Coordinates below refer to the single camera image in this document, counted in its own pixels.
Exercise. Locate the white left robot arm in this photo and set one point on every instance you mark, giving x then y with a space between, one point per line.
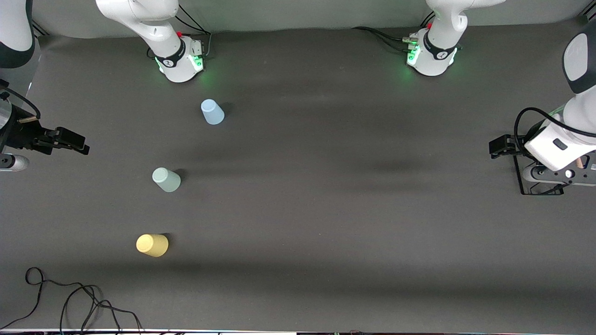
440 28

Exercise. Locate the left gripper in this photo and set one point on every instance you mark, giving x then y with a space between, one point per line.
504 146

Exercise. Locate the dark grey table cover sheet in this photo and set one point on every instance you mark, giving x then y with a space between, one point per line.
326 209

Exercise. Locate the pale green plastic cup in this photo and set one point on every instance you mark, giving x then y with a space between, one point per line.
166 180

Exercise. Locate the light blue plastic cup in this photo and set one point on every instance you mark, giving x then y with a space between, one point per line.
213 113

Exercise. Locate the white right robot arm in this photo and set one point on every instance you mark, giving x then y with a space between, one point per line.
139 18

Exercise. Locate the black frame rail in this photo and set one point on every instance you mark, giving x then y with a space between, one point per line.
589 17
39 30

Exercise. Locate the yellow plastic cup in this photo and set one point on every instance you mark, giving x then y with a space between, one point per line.
152 245

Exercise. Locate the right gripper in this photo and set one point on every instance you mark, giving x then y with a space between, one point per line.
18 135

